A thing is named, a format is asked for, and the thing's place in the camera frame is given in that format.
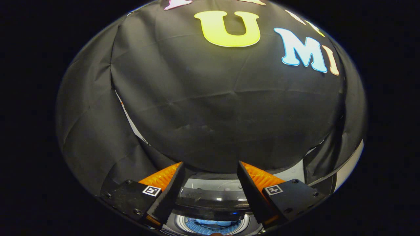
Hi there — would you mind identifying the light blue polo shirt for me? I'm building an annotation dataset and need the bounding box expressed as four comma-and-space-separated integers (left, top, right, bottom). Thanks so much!
186, 218, 245, 235

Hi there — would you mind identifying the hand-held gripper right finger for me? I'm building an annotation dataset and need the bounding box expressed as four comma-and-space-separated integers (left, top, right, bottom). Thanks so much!
237, 161, 326, 229

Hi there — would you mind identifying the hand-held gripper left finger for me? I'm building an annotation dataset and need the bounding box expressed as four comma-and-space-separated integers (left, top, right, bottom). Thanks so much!
99, 161, 186, 229

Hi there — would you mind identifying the black backdrop cloth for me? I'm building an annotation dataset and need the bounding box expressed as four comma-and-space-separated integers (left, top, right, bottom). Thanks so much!
55, 0, 367, 197

